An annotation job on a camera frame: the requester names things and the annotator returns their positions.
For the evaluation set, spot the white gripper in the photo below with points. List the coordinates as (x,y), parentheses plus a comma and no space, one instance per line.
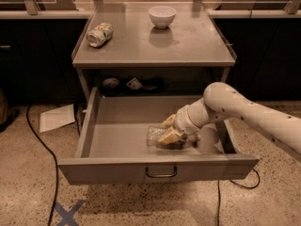
(182,121)

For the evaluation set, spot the clear plastic water bottle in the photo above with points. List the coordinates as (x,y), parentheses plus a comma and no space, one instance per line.
(155,132)

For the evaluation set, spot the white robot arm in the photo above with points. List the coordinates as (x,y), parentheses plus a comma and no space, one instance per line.
(221,101)

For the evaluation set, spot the open grey top drawer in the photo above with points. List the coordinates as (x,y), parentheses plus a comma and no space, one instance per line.
(113,148)

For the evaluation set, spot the dark items under tabletop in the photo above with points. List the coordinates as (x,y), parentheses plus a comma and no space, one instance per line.
(113,86)

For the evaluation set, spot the grey metal cabinet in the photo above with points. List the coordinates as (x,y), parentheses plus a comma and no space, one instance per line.
(179,54)

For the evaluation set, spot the white paper sheet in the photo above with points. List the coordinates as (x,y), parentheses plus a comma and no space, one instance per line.
(56,118)

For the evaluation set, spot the white ceramic bowl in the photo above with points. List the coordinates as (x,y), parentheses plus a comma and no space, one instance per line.
(162,16)

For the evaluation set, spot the blue tape cross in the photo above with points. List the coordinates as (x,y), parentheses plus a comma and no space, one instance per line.
(67,216)

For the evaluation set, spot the metal drawer handle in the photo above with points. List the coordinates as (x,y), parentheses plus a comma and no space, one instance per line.
(160,173)

